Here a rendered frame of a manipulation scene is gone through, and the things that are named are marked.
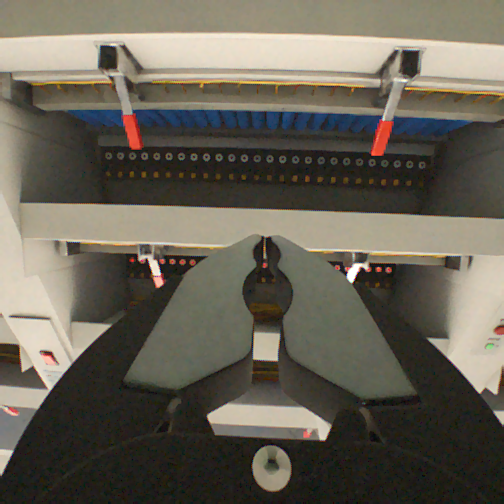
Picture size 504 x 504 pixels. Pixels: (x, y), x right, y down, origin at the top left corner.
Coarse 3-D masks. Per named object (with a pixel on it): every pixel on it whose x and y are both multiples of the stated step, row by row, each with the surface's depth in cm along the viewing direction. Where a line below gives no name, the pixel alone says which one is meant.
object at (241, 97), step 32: (64, 96) 29; (96, 96) 29; (160, 96) 28; (192, 96) 28; (224, 96) 28; (256, 96) 28; (288, 96) 28; (320, 96) 28; (352, 96) 28; (416, 96) 28; (448, 96) 27; (480, 96) 27
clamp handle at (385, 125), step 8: (392, 88) 23; (400, 88) 23; (392, 96) 24; (392, 104) 24; (384, 112) 25; (392, 112) 25; (384, 120) 25; (384, 128) 25; (376, 136) 26; (384, 136) 26; (376, 144) 26; (384, 144) 26; (376, 152) 27
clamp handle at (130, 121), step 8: (120, 80) 24; (120, 88) 24; (120, 96) 25; (128, 96) 25; (128, 104) 25; (128, 112) 26; (128, 120) 26; (136, 120) 26; (128, 128) 26; (136, 128) 27; (128, 136) 27; (136, 136) 27; (136, 144) 28
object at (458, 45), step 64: (0, 0) 21; (64, 0) 20; (128, 0) 20; (192, 0) 20; (256, 0) 20; (320, 0) 20; (384, 0) 20; (448, 0) 20; (0, 64) 25; (64, 64) 25; (192, 64) 25; (256, 64) 25; (320, 64) 24; (448, 64) 23; (64, 128) 37
